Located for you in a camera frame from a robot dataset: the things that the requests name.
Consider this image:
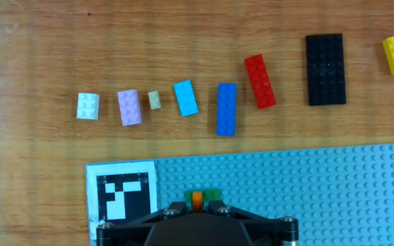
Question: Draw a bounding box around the pink Lego brick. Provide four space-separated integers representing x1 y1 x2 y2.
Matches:
116 89 143 127

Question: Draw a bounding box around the black white fiducial marker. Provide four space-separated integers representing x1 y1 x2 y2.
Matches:
86 160 159 235

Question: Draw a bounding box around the orange Lego plate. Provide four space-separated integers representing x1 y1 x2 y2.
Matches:
192 191 203 213

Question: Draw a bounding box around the small tan Lego brick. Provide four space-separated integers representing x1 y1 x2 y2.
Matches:
147 90 163 111

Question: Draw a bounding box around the cyan Lego plate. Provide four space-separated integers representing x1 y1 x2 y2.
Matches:
173 79 200 118

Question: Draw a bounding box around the black Lego plate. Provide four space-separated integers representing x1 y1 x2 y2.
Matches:
305 33 347 107

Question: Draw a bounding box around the grey Lego baseplate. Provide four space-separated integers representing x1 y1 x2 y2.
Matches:
86 141 394 246

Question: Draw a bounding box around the wood pattern table mat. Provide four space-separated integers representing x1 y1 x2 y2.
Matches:
0 0 394 246

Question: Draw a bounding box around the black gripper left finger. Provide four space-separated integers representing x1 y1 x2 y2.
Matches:
96 200 188 246

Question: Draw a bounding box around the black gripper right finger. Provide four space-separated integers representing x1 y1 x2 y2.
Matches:
205 200 300 246

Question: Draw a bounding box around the green square Lego plate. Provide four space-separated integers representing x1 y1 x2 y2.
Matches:
185 189 222 202

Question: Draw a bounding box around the blue Lego brick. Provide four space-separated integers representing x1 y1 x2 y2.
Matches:
215 82 238 137

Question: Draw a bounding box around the white Lego brick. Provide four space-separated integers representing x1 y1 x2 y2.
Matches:
76 92 101 121

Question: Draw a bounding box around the red Lego brick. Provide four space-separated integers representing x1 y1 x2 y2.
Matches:
244 53 277 110

